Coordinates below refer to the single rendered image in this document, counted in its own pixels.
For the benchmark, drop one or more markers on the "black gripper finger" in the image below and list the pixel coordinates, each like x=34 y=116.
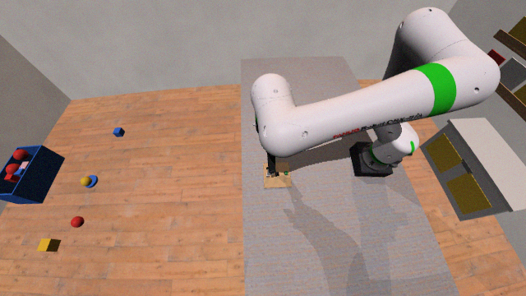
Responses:
x=271 y=164

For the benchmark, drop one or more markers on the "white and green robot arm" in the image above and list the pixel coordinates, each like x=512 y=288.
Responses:
x=461 y=76

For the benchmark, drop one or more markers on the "peach square mat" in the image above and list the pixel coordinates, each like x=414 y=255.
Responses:
x=277 y=181

